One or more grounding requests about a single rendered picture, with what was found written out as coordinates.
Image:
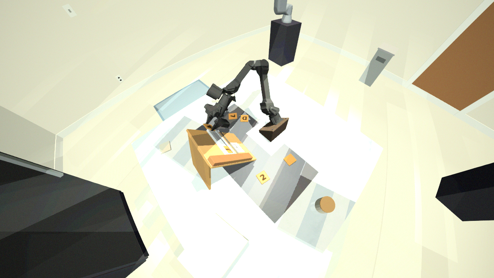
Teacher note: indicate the white paper ticket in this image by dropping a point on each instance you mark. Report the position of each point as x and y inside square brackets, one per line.
[237, 147]

